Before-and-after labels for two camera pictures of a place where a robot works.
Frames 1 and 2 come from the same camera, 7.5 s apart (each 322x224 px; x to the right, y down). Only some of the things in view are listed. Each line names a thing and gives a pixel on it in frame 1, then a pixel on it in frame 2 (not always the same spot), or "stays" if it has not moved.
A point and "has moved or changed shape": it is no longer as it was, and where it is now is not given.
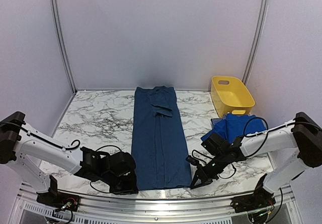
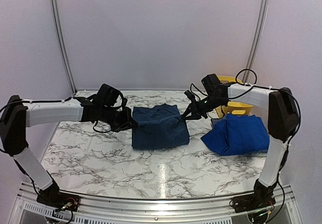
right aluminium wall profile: [260, 32] stays
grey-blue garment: [159, 141] has moved or changed shape
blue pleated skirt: [235, 126] stays
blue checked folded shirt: [214, 121] stays
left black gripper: [131, 188] to [125, 125]
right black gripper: [200, 174] to [195, 109]
